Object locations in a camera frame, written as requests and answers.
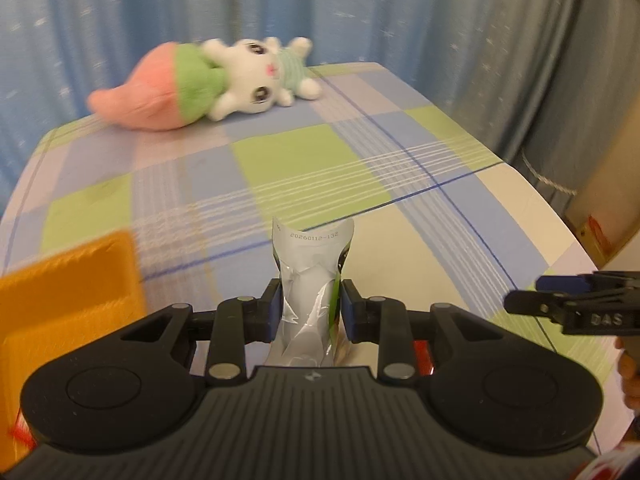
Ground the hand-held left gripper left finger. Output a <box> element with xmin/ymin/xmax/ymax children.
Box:
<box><xmin>117</xmin><ymin>278</ymin><xmax>283</xmax><ymax>387</ymax></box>

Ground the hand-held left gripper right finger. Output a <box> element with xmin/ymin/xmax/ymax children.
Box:
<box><xmin>340</xmin><ymin>280</ymin><xmax>502</xmax><ymax>387</ymax></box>

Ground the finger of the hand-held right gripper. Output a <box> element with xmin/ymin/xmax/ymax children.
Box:
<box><xmin>503</xmin><ymin>290</ymin><xmax>569</xmax><ymax>319</ymax></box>
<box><xmin>536</xmin><ymin>272</ymin><xmax>601</xmax><ymax>294</ymax></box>

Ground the green silver snack packet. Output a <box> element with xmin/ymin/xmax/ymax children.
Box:
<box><xmin>270</xmin><ymin>216</ymin><xmax>356</xmax><ymax>368</ymax></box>

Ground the large red candy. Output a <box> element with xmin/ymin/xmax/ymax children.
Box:
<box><xmin>412</xmin><ymin>340</ymin><xmax>434</xmax><ymax>377</ymax></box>

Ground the orange plastic tray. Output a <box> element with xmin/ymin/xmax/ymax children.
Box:
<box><xmin>0</xmin><ymin>230</ymin><xmax>149</xmax><ymax>461</ymax></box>

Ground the person's right hand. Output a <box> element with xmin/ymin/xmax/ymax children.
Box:
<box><xmin>615</xmin><ymin>335</ymin><xmax>640</xmax><ymax>413</ymax></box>

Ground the cardboard box red print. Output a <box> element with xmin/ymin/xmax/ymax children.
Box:
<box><xmin>565</xmin><ymin>125</ymin><xmax>640</xmax><ymax>267</ymax></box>

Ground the red white patterned garment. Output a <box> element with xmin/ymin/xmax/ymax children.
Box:
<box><xmin>575</xmin><ymin>442</ymin><xmax>640</xmax><ymax>480</ymax></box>

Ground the white rabbit carrot plush toy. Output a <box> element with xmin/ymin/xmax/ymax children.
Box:
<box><xmin>87</xmin><ymin>36</ymin><xmax>322</xmax><ymax>132</ymax></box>

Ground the blue star print curtain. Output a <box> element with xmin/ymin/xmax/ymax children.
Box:
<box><xmin>0</xmin><ymin>0</ymin><xmax>591</xmax><ymax>221</ymax></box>

